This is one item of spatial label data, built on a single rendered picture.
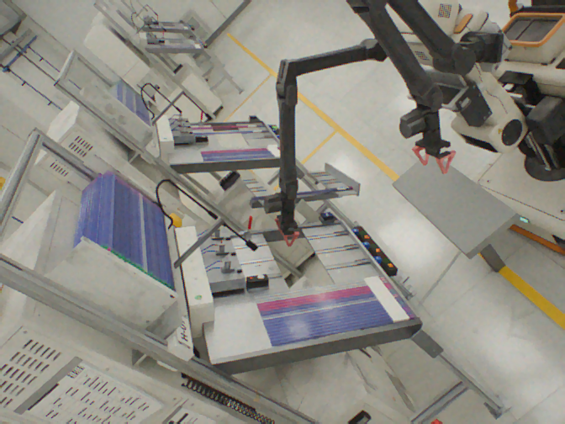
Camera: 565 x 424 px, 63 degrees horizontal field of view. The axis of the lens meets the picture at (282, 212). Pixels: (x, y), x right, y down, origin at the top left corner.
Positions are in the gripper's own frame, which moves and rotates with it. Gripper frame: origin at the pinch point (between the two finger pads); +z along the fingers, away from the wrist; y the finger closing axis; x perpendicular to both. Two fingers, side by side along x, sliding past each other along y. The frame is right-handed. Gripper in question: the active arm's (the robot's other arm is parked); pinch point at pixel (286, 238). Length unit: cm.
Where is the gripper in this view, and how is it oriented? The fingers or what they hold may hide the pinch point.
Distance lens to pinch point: 195.2
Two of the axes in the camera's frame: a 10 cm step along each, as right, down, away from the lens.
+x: 9.6, -1.0, 2.7
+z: -0.5, 8.7, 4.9
